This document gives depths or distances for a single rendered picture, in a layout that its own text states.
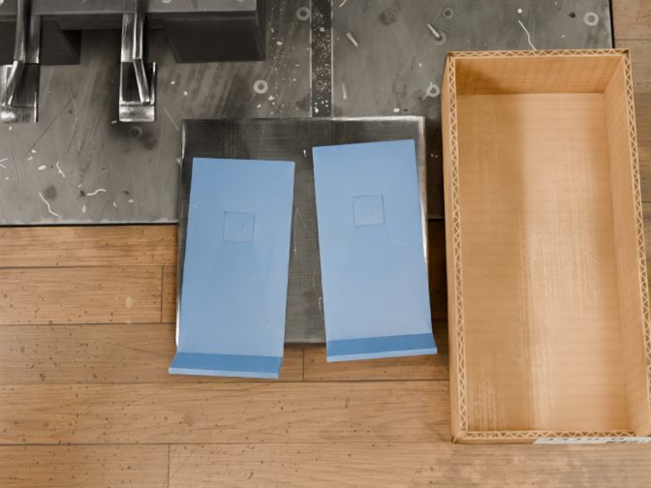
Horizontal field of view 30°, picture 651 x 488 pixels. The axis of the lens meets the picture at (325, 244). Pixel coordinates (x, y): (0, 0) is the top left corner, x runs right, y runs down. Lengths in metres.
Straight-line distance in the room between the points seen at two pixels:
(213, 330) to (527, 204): 0.23
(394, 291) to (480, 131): 0.14
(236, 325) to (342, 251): 0.09
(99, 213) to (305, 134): 0.16
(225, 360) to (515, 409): 0.19
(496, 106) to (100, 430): 0.35
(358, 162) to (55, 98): 0.23
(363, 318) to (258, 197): 0.11
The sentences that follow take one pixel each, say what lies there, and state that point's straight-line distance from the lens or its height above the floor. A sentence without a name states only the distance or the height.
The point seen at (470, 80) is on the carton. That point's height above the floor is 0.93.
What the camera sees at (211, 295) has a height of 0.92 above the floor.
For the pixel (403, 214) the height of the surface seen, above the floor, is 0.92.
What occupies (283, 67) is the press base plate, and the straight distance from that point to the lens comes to 0.89.
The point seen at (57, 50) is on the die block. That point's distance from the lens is 0.89.
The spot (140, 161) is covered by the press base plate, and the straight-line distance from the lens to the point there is 0.87.
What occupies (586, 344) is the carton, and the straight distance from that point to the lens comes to 0.84.
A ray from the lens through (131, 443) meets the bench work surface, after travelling 0.83.
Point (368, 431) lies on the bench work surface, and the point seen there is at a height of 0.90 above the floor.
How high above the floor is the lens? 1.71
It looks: 75 degrees down
